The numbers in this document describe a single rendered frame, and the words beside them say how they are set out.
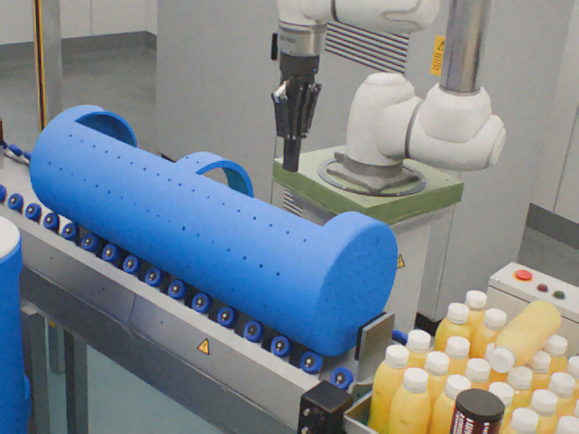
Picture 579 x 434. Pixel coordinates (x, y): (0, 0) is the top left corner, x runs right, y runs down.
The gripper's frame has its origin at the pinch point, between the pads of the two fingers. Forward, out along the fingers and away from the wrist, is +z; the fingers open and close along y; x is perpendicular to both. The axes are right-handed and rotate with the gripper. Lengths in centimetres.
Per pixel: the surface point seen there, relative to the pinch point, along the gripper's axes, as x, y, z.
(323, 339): 19.5, 10.1, 29.5
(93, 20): -456, -310, 100
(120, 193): -35.5, 13.4, 17.0
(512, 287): 40, -24, 22
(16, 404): -47, 35, 68
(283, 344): 10.4, 10.5, 35.0
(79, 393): -79, -6, 103
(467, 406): 62, 38, 7
